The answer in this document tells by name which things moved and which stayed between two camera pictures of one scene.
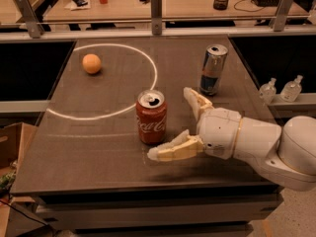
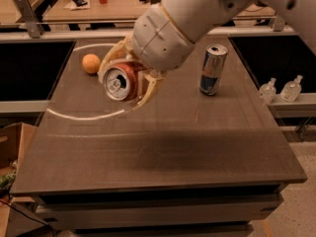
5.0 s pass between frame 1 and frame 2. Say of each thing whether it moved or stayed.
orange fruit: stayed
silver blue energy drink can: stayed
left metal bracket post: stayed
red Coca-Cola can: moved
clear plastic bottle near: stayed
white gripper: moved
